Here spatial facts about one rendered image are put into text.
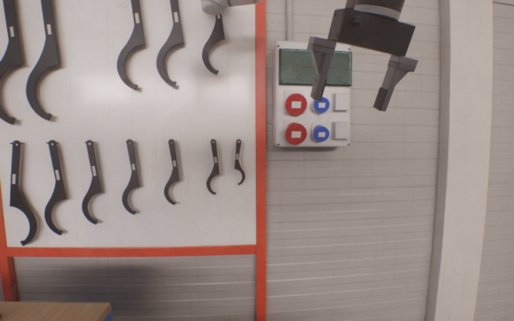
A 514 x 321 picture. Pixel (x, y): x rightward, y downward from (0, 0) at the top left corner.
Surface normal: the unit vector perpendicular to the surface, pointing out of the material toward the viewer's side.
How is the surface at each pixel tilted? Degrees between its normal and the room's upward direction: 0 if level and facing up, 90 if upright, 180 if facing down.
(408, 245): 90
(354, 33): 114
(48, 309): 0
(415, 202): 90
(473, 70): 90
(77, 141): 90
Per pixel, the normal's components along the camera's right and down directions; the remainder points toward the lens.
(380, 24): 0.11, 0.46
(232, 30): 0.08, 0.07
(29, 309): 0.00, -1.00
